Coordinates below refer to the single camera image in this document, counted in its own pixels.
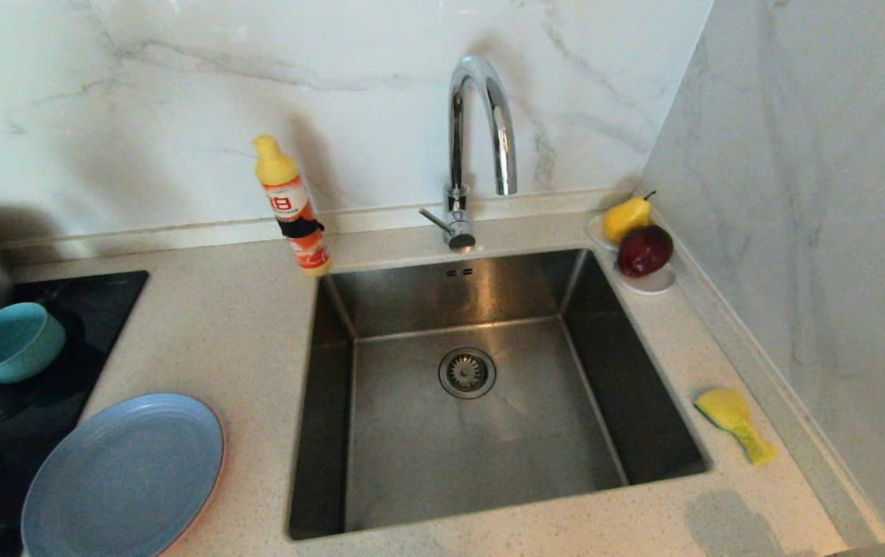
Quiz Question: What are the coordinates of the teal bowl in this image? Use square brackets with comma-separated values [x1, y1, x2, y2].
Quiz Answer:
[0, 302, 68, 384]

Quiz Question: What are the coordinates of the blue plate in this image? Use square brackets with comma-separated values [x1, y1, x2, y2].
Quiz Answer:
[21, 393, 225, 557]

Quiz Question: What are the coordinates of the large pink plate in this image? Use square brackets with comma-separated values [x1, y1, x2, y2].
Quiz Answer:
[156, 422, 228, 557]

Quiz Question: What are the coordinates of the yellow-capped dish soap bottle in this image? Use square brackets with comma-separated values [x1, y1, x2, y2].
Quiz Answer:
[253, 135, 333, 278]

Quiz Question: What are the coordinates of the chrome gooseneck faucet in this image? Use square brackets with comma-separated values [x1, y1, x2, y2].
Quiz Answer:
[420, 54, 518, 254]

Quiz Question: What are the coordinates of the yellow fish-shaped sponge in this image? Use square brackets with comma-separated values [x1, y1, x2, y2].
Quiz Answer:
[693, 388, 780, 466]

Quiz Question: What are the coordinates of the stainless steel sink basin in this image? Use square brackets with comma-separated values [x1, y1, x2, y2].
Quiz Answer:
[288, 248, 710, 541]

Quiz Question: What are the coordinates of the black induction cooktop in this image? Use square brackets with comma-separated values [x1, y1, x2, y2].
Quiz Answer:
[0, 271, 151, 557]

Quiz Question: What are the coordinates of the round metal drain strainer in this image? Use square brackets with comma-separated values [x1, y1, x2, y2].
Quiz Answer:
[439, 347, 497, 400]

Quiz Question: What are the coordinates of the yellow pear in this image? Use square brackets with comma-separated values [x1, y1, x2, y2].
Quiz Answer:
[603, 191, 657, 245]

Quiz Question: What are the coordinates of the dark red apple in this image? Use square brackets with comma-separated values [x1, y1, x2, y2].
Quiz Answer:
[617, 225, 674, 279]

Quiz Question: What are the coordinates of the small white fruit dish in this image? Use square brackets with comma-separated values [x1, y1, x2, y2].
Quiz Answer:
[586, 213, 677, 297]

